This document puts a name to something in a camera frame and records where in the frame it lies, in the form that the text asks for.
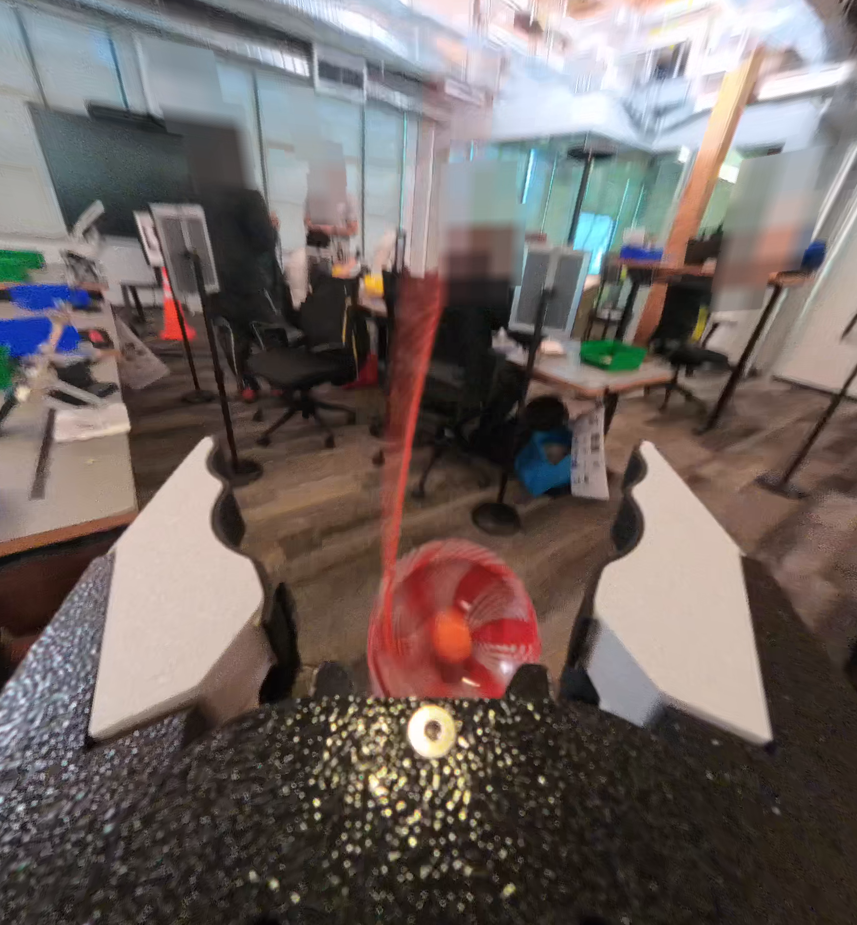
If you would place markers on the red white yo-yo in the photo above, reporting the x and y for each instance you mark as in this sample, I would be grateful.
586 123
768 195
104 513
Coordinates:
450 614

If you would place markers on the white side table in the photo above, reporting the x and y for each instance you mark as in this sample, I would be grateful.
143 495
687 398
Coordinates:
602 379

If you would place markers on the wooden post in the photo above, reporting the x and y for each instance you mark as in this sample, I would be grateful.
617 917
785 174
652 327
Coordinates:
696 188

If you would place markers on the green tray bin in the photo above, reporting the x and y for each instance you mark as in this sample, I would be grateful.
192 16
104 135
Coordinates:
613 354

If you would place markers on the blue bag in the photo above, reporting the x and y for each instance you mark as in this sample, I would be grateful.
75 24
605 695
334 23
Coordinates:
544 466

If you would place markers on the blue tray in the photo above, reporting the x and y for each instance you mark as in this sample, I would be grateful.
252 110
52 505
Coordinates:
641 255

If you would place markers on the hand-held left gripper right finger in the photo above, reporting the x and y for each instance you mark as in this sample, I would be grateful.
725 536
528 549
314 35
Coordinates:
689 607

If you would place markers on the black wall screen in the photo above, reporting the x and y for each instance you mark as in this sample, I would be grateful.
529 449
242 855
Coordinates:
103 166

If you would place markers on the printed paper sheet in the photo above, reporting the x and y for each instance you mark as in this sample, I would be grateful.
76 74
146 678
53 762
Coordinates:
590 455

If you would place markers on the brown wooden table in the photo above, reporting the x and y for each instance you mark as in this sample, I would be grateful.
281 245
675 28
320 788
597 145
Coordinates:
718 275

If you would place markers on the grey panel sign stand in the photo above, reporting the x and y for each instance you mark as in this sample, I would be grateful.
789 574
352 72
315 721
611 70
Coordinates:
187 246

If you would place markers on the black office chair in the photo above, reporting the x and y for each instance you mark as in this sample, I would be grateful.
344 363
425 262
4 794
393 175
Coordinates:
306 362
450 412

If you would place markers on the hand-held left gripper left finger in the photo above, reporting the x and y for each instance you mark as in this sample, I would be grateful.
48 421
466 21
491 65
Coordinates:
168 607

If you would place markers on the grey work table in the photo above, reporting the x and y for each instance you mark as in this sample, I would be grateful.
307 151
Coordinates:
67 477

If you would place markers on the small blue parts bin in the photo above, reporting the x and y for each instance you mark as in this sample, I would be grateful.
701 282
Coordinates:
50 297
17 337

